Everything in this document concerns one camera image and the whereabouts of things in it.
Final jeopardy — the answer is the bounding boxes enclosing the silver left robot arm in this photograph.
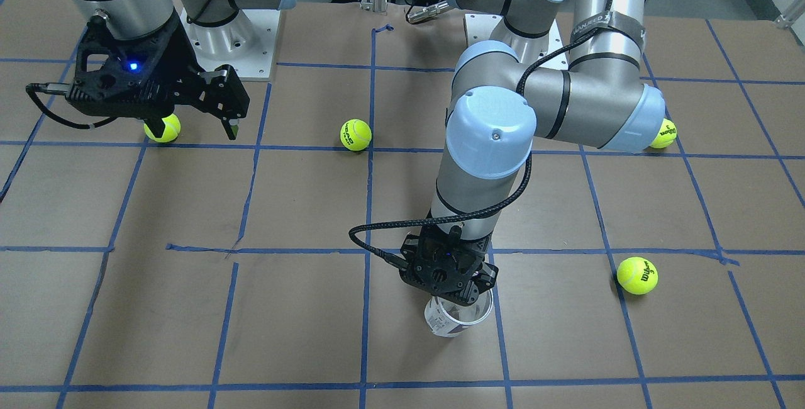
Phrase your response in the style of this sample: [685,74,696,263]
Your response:
[390,0,666,306]

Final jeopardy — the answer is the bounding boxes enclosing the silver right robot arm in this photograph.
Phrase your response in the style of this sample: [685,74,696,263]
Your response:
[25,0,297,143]

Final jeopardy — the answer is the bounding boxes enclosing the far yellow tennis ball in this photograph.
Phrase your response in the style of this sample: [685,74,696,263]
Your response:
[143,114,181,144]

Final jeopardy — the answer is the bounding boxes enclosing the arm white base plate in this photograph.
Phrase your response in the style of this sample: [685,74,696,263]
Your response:
[181,9,282,82]
[465,13,564,65]

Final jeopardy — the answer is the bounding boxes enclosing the clear tennis ball can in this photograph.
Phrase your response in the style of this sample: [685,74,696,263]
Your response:
[423,291,494,338]

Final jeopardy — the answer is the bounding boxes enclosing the yellow tennis ball wilson logo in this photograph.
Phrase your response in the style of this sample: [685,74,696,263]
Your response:
[649,118,677,149]

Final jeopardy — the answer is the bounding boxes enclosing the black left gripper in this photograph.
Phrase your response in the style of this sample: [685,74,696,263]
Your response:
[400,225,499,306]

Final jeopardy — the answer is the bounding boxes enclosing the yellow tennis ball head logo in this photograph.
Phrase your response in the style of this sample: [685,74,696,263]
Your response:
[339,119,373,152]

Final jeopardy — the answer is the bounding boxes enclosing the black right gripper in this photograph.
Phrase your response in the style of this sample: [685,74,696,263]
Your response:
[66,16,250,140]

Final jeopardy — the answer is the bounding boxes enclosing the yellow tennis ball near left arm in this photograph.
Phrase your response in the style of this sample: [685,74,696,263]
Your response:
[616,256,658,295]

